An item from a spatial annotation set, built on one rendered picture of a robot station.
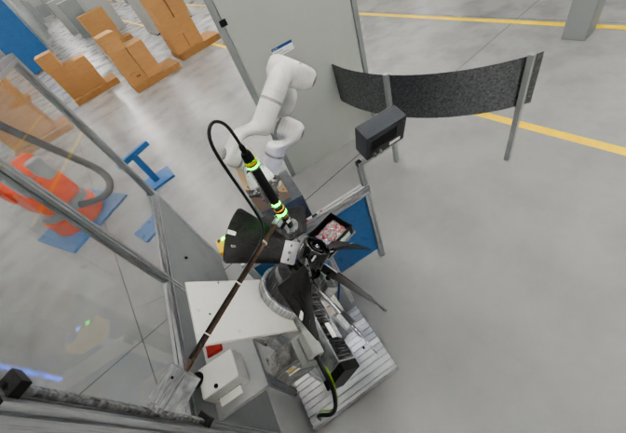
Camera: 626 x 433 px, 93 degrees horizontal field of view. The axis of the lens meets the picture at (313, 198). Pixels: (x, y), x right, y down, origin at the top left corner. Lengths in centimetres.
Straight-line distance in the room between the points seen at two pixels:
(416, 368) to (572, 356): 86
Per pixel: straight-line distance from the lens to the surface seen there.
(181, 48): 912
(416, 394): 222
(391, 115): 168
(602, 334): 251
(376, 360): 220
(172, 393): 100
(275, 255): 117
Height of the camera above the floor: 220
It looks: 46 degrees down
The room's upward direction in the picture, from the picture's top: 25 degrees counter-clockwise
